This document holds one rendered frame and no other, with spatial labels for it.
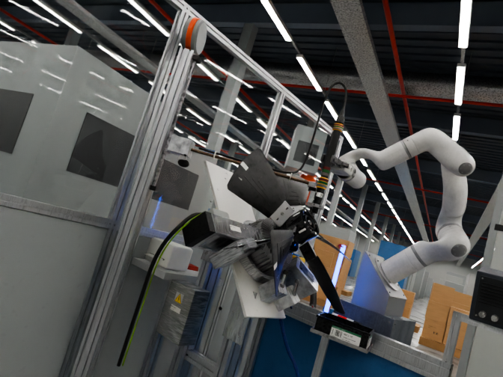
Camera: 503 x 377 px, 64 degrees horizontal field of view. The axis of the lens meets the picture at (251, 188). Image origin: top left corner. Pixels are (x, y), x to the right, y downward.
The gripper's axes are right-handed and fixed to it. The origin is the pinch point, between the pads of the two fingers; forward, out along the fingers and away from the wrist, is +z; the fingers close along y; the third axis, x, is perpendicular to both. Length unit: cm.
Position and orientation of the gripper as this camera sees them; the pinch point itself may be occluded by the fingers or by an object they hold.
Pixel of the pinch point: (328, 159)
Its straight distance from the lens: 171.4
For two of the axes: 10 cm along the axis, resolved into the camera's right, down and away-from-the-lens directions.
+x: 2.9, -9.5, 1.1
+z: -5.9, -2.7, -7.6
